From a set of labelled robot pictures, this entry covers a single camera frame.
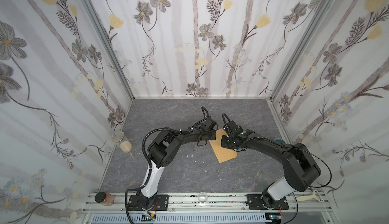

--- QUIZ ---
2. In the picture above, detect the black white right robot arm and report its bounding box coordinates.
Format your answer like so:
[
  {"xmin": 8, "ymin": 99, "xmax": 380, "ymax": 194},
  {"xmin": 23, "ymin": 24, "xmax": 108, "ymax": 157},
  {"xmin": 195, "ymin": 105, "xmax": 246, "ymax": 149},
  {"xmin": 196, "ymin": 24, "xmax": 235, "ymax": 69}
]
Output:
[{"xmin": 221, "ymin": 113, "xmax": 322, "ymax": 209}]

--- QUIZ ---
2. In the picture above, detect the aluminium corner frame post left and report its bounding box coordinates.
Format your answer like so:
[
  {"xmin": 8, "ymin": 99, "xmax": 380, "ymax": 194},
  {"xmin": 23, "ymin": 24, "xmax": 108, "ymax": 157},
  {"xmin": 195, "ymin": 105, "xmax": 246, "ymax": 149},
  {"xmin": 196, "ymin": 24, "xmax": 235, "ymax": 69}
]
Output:
[{"xmin": 81, "ymin": 0, "xmax": 135, "ymax": 102}]

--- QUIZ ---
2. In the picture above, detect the beige round ball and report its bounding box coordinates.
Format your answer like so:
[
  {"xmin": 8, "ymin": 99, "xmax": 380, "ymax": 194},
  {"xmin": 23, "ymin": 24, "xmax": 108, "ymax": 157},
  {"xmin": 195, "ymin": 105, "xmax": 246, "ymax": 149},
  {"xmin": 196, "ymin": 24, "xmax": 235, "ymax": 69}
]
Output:
[{"xmin": 120, "ymin": 141, "xmax": 133, "ymax": 153}]

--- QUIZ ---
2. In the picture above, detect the aluminium corner frame post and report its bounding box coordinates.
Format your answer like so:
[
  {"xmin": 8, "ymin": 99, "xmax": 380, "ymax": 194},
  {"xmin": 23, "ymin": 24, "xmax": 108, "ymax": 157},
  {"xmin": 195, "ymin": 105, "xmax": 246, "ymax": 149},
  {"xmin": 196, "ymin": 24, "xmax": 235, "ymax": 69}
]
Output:
[
  {"xmin": 81, "ymin": 0, "xmax": 135, "ymax": 102},
  {"xmin": 269, "ymin": 0, "xmax": 334, "ymax": 102}
]

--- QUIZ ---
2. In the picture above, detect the clear glass dome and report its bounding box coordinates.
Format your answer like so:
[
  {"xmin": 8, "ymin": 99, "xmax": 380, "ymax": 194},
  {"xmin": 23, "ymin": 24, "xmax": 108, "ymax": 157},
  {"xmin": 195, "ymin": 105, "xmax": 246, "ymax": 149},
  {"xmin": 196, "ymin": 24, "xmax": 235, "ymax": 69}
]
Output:
[{"xmin": 198, "ymin": 192, "xmax": 208, "ymax": 203}]

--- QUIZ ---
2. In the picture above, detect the white vented cable duct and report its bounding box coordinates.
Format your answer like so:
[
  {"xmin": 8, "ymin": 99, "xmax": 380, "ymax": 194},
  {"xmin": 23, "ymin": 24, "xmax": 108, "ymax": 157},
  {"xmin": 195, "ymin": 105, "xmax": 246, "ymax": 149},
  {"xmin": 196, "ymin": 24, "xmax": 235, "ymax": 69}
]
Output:
[{"xmin": 89, "ymin": 213, "xmax": 271, "ymax": 224}]

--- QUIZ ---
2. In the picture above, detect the teal ceramic cup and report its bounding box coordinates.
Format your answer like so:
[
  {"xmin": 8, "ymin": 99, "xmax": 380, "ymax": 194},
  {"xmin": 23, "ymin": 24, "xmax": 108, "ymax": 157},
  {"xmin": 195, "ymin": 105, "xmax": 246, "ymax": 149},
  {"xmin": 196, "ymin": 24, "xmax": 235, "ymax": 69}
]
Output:
[{"xmin": 274, "ymin": 138, "xmax": 285, "ymax": 144}]

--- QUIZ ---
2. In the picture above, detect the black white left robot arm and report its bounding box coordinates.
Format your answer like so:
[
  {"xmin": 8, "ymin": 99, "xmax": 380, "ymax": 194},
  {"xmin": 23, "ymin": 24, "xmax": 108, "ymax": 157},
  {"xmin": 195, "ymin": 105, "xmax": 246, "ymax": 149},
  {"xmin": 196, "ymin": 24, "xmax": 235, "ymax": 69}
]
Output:
[{"xmin": 125, "ymin": 107, "xmax": 218, "ymax": 210}]

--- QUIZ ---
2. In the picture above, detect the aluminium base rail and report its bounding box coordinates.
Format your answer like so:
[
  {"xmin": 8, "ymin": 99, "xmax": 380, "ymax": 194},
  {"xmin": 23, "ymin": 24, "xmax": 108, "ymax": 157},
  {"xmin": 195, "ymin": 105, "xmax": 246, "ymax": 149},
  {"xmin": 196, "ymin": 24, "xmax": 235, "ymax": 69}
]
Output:
[{"xmin": 82, "ymin": 191, "xmax": 333, "ymax": 215}]

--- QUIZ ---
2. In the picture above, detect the tan paper envelope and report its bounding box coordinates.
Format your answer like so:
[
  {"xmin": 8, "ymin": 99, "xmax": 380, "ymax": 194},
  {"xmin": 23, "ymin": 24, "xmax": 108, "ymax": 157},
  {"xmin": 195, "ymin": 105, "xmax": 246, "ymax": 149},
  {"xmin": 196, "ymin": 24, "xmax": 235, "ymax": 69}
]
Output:
[{"xmin": 210, "ymin": 129, "xmax": 238, "ymax": 163}]

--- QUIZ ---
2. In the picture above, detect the aluminium corner frame post right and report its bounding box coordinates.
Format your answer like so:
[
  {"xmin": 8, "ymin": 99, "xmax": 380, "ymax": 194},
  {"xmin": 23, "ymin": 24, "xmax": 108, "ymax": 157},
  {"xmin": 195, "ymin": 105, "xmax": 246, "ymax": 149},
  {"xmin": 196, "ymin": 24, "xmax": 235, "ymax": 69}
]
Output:
[{"xmin": 269, "ymin": 0, "xmax": 334, "ymax": 102}]

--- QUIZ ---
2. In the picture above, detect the clear glass jar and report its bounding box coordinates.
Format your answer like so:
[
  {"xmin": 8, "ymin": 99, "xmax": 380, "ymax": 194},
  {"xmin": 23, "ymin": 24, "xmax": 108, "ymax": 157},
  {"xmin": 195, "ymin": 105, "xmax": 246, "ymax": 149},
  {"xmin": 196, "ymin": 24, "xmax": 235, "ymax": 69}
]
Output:
[{"xmin": 111, "ymin": 131, "xmax": 128, "ymax": 147}]

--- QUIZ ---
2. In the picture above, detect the cream plastic peeler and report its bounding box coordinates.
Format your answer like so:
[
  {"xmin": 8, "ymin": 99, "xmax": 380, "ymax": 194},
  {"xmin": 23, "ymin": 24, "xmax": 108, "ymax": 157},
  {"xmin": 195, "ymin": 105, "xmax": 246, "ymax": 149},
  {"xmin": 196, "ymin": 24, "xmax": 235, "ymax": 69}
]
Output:
[{"xmin": 296, "ymin": 190, "xmax": 324, "ymax": 203}]

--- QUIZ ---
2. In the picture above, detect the brown jar black lid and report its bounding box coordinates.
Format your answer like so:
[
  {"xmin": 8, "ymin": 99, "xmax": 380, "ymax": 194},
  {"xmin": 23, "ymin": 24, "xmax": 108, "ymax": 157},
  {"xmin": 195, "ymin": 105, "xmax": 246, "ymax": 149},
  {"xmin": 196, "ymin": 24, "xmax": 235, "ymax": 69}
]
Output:
[{"xmin": 94, "ymin": 192, "xmax": 115, "ymax": 206}]

